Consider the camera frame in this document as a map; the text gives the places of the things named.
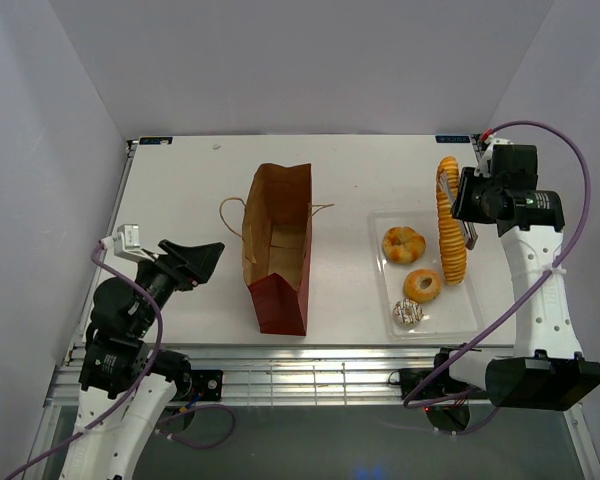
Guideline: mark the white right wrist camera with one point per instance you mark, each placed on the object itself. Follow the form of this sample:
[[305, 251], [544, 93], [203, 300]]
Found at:
[[488, 141]]

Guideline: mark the metal serving tongs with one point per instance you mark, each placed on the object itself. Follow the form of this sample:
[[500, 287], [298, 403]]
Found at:
[[467, 228]]

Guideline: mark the white chocolate drizzled donut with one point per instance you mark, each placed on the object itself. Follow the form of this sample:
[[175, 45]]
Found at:
[[407, 313]]

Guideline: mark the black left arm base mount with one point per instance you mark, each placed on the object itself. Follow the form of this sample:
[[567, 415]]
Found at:
[[201, 385]]

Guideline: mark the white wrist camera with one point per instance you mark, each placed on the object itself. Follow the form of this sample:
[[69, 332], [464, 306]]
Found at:
[[124, 242], [488, 141]]

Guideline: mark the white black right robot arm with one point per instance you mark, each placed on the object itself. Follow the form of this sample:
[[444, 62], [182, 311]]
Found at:
[[547, 370]]

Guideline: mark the clear plastic tray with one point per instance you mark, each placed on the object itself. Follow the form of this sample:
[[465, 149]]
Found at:
[[455, 315]]

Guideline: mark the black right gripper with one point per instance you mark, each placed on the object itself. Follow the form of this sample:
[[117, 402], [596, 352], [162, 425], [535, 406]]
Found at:
[[466, 182]]

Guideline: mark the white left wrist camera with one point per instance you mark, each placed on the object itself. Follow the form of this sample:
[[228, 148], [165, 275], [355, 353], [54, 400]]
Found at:
[[124, 242]]

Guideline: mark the red brown paper bag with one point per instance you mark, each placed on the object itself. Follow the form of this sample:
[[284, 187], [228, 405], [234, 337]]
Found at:
[[276, 238]]

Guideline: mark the orange bagel bread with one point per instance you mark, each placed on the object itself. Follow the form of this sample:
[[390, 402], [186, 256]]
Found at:
[[403, 245]]

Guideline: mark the long ridged orange bread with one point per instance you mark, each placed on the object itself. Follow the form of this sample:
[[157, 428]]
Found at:
[[452, 248]]

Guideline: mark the aluminium frame rail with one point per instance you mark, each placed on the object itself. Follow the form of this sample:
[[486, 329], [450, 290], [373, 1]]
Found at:
[[266, 376]]

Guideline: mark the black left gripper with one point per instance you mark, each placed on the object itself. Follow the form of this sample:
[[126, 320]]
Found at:
[[197, 262]]

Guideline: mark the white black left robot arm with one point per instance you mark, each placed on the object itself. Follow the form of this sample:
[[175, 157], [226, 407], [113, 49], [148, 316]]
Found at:
[[125, 384]]

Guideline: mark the glazed orange donut bread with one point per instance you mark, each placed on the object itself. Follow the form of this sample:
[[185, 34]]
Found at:
[[422, 285]]

